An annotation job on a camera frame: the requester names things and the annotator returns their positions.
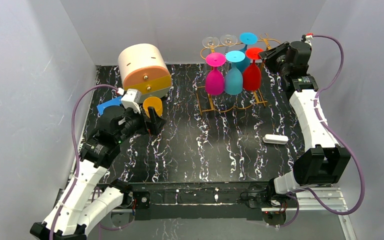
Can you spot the gold wire glass rack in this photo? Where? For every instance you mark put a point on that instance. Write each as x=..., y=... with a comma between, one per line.
x=205, y=101

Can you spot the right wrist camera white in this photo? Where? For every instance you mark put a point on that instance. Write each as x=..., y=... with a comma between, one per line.
x=307, y=38

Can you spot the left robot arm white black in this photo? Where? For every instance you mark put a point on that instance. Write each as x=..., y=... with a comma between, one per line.
x=71, y=218

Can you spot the blue flat sheet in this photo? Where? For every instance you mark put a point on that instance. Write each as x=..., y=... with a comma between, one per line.
x=117, y=101

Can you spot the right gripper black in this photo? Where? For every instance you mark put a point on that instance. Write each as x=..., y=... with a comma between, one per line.
x=274, y=57

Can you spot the light blue wine glass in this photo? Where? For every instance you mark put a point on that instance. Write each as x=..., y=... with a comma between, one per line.
x=234, y=79

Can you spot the red wine glass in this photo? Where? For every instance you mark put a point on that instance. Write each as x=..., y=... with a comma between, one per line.
x=252, y=75

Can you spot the clear wine glass left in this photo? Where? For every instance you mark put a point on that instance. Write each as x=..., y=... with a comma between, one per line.
x=210, y=43

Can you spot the magenta wine glass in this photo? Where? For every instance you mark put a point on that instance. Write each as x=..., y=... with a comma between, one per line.
x=215, y=82

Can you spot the white oblong case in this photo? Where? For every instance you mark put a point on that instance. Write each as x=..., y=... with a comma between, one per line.
x=275, y=139

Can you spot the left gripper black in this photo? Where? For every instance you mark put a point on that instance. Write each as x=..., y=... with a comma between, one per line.
x=145, y=122

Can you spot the yellow wine glass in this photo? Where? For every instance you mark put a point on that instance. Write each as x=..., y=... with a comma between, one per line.
x=154, y=102

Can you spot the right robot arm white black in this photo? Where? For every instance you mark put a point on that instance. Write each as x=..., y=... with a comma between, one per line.
x=324, y=160

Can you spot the teal wine glass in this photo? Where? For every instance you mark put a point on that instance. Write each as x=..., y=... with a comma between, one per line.
x=246, y=38

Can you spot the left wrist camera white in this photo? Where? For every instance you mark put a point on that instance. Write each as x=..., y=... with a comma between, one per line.
x=131, y=100

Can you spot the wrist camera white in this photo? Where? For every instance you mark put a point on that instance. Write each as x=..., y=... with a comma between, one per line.
x=131, y=100
x=307, y=38

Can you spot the clear wine glass right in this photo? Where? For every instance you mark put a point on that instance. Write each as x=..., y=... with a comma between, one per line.
x=228, y=40

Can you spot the white cylindrical drawer box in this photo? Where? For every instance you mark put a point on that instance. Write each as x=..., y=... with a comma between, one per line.
x=141, y=67

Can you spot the clear wine glass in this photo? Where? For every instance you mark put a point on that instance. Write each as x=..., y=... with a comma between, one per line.
x=210, y=43
x=228, y=40

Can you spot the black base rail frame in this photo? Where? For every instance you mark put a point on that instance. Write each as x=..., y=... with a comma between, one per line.
x=251, y=200

